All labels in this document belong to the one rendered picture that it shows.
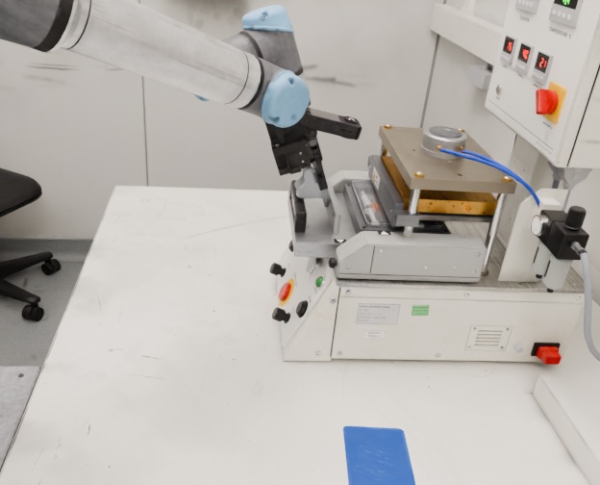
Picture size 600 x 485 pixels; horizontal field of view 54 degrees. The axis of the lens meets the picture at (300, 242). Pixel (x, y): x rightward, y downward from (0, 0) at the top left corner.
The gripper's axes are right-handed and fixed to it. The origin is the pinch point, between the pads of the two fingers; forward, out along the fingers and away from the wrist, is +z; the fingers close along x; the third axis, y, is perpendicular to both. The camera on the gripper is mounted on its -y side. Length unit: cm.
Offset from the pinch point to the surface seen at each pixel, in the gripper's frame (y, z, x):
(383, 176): -10.9, -1.5, 0.0
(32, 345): 120, 63, -77
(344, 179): -4.3, 2.2, -11.4
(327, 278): 3.8, 8.5, 13.1
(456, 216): -20.7, 5.0, 10.3
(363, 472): 5.5, 24.9, 41.2
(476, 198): -25.0, 3.2, 9.0
